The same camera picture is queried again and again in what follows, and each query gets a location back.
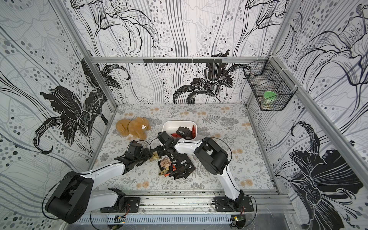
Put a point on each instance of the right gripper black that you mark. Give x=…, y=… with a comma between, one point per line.
x=178, y=162

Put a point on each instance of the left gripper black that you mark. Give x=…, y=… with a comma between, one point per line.
x=147, y=152

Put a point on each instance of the red foil tea bag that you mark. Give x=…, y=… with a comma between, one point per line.
x=176, y=136

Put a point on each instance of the black tea bag sachet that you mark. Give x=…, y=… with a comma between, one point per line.
x=184, y=133

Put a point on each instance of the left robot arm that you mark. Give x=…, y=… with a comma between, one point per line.
x=76, y=193

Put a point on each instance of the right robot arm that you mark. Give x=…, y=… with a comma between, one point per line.
x=212, y=157

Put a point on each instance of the white plastic storage box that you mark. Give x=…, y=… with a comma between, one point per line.
x=172, y=126

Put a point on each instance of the colourful picture tea bag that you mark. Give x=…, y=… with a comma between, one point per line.
x=165, y=166

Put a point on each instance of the black tea bag pile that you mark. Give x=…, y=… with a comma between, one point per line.
x=183, y=166

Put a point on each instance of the brown plush dog toy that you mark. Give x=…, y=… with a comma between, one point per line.
x=136, y=128

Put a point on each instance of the green lid in basket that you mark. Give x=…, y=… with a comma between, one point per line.
x=270, y=96

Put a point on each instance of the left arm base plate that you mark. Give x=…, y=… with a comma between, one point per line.
x=124, y=205

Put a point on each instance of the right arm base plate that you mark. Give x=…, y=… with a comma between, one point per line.
x=224, y=204

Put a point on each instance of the black bar on rail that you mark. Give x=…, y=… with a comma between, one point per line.
x=182, y=60

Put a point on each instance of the white perforated cable duct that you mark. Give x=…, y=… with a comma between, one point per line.
x=156, y=219

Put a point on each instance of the black wire basket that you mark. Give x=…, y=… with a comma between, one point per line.
x=267, y=75

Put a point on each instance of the aluminium corner frame post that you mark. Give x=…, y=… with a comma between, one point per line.
x=84, y=51

